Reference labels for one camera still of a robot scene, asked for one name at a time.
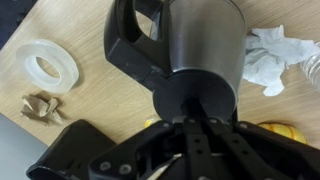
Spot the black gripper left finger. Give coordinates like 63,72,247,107
88,98,218,180

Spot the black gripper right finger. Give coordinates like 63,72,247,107
199,99,320,180

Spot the black kettle lid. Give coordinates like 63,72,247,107
152,70,239,123

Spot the stainless steel electric kettle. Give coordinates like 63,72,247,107
103,0,249,123

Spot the small yellow object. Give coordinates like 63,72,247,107
143,117,160,129

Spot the yellow toy fruit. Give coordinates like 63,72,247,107
257,122,308,145

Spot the crumpled white tissue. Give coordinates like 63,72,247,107
242,24,320,98

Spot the clear plastic bottle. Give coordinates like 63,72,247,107
299,41,320,95

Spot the translucent tape roll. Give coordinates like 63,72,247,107
15,38,80,95

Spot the crumpled brown paper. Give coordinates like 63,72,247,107
20,94,64,127

